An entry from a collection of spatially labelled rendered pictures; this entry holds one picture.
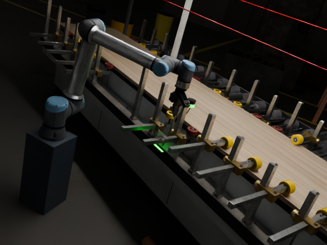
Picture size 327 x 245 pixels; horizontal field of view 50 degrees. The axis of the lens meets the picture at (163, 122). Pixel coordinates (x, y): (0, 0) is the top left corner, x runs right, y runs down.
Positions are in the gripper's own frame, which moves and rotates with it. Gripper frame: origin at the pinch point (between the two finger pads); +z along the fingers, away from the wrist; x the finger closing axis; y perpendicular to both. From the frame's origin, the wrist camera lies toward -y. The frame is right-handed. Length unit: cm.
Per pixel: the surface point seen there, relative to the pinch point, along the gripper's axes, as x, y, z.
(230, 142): -25.3, -30.7, 5.2
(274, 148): -69, -38, 11
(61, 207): 48, 43, 102
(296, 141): -95, -39, 8
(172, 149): 22.6, -28.5, 5.1
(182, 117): -6.9, 0.1, 2.1
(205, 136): -6.0, -24.8, 1.7
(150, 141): 18.5, -3.6, 15.3
